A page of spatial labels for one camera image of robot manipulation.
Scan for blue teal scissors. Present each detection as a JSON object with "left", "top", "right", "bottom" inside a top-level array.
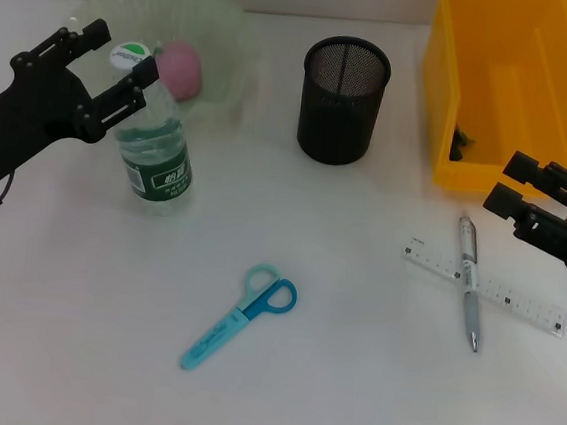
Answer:
[{"left": 179, "top": 256, "right": 301, "bottom": 381}]

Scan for green glass fruit plate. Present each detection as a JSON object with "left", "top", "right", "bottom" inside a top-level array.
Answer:
[{"left": 59, "top": 0, "right": 268, "bottom": 135}]

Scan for pink peach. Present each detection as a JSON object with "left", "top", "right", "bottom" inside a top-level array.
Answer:
[{"left": 151, "top": 39, "right": 206, "bottom": 104}]

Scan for silver ballpoint pen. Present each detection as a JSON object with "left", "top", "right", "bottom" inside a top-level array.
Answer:
[{"left": 445, "top": 213, "right": 493, "bottom": 353}]

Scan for transparent plastic ruler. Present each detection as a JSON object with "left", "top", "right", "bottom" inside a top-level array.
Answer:
[{"left": 393, "top": 236, "right": 567, "bottom": 339}]

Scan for yellow plastic bin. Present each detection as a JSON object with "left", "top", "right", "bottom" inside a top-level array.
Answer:
[{"left": 409, "top": 0, "right": 567, "bottom": 204}]

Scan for clear green-label water bottle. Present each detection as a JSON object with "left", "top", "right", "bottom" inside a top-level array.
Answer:
[{"left": 94, "top": 39, "right": 206, "bottom": 219}]

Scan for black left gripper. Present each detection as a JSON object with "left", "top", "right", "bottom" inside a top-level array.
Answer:
[{"left": 0, "top": 8, "right": 165, "bottom": 201}]

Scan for green silver wrapper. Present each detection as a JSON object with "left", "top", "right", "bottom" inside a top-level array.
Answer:
[{"left": 447, "top": 126, "right": 477, "bottom": 164}]

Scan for black mesh pen holder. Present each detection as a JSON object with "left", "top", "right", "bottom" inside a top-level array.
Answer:
[{"left": 293, "top": 32, "right": 395, "bottom": 171}]

